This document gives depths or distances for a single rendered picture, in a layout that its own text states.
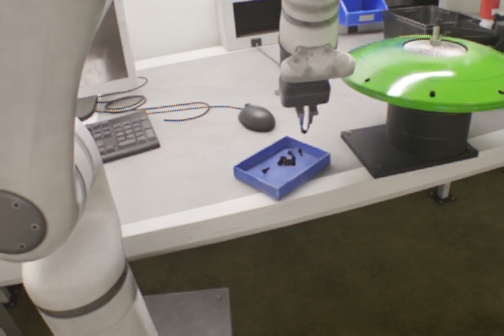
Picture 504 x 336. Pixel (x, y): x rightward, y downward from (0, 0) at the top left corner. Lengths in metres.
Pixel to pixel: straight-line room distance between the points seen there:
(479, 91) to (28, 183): 0.52
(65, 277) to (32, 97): 0.17
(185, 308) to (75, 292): 0.24
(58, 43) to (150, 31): 1.22
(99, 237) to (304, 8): 0.32
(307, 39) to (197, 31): 0.99
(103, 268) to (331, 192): 0.38
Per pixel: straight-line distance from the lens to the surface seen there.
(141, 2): 1.42
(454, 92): 0.57
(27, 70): 0.23
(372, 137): 0.73
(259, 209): 0.58
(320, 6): 0.46
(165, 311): 0.56
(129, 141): 0.79
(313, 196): 0.60
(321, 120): 0.81
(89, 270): 0.35
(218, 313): 0.54
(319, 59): 0.48
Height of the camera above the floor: 1.28
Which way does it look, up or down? 30 degrees down
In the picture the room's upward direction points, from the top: 6 degrees counter-clockwise
